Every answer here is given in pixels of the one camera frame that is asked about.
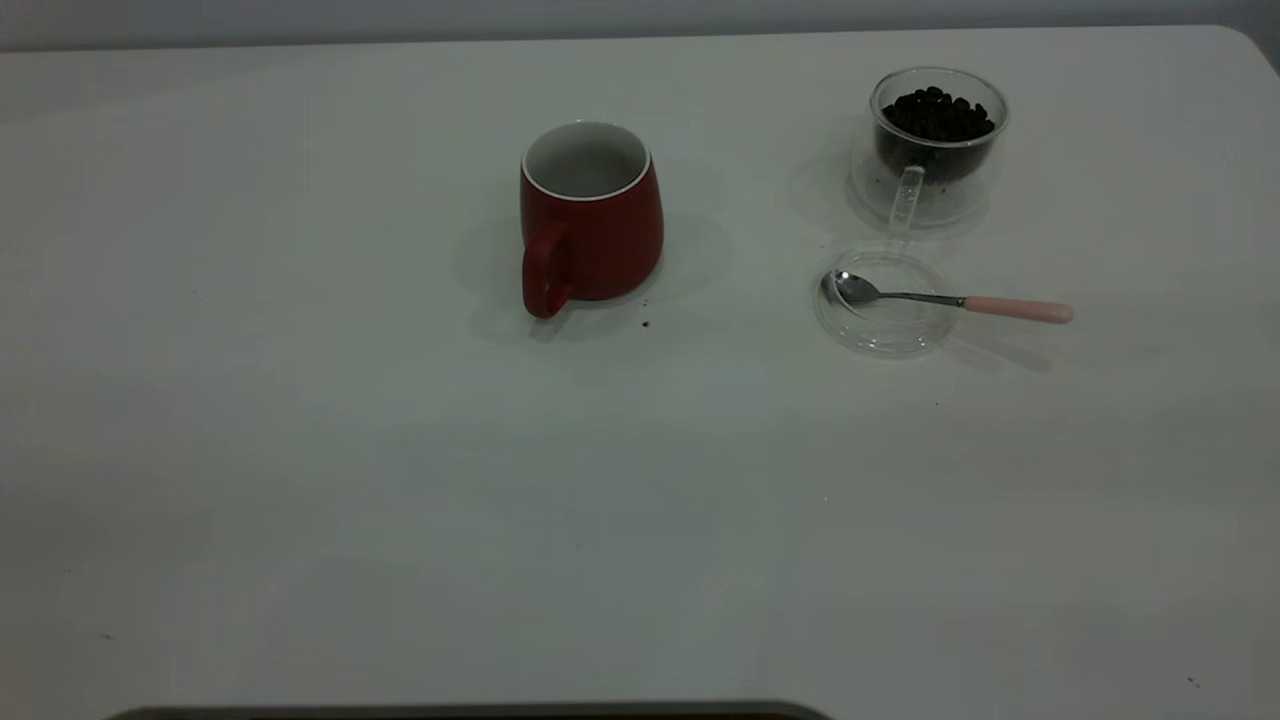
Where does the coffee beans pile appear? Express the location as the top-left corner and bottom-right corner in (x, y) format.
(878, 86), (998, 184)

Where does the clear glass cup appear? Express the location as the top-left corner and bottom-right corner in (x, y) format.
(848, 65), (1011, 236)

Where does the metal spoon with pink handle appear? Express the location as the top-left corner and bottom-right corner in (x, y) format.
(820, 270), (1076, 326)

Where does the red ceramic mug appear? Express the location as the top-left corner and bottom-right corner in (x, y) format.
(518, 120), (666, 321)

